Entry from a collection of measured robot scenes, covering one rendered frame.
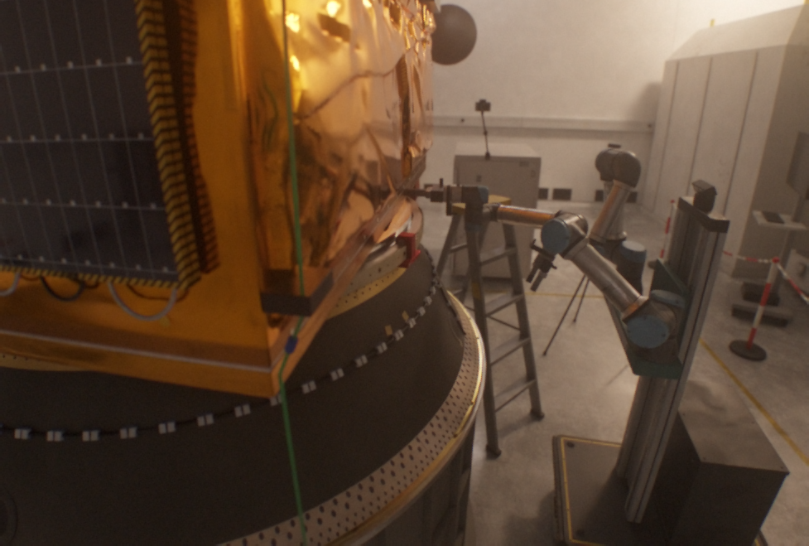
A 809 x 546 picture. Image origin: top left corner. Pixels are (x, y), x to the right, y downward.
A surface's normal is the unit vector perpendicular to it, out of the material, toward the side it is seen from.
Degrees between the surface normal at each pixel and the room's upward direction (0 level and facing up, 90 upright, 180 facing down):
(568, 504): 0
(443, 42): 90
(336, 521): 43
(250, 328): 92
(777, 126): 90
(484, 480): 0
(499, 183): 90
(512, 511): 0
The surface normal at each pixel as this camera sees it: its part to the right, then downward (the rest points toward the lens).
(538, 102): -0.14, 0.33
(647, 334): -0.64, 0.32
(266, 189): 0.69, 0.22
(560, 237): -0.79, 0.14
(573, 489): 0.00, -0.94
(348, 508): 0.42, -0.50
